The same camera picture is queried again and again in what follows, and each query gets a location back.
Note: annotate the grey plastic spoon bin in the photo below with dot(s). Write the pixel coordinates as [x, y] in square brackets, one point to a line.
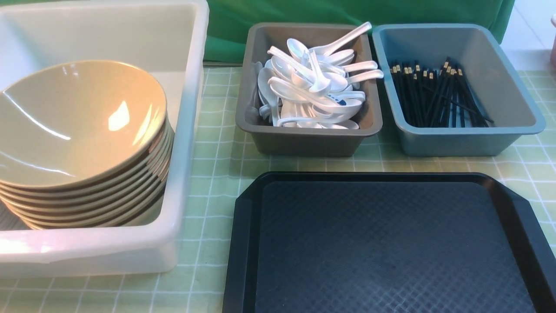
[298, 141]

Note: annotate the pile of white spoons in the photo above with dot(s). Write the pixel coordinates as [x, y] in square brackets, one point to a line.
[317, 87]

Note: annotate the stack of tan bowls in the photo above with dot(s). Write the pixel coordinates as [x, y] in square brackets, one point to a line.
[85, 144]

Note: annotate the large white plastic tub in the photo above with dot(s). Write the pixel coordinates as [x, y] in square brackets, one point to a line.
[166, 38]

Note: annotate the green backdrop cloth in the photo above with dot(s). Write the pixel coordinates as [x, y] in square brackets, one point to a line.
[230, 20]

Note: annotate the green checkered tablecloth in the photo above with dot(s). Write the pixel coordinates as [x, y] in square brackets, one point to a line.
[226, 161]

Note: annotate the blue plastic chopstick bin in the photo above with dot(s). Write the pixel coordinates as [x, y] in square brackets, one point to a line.
[494, 83]

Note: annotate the pile of black chopsticks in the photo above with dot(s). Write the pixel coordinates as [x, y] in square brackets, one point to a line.
[437, 97]

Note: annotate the black plastic serving tray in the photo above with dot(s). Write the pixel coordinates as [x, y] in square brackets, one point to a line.
[317, 242]

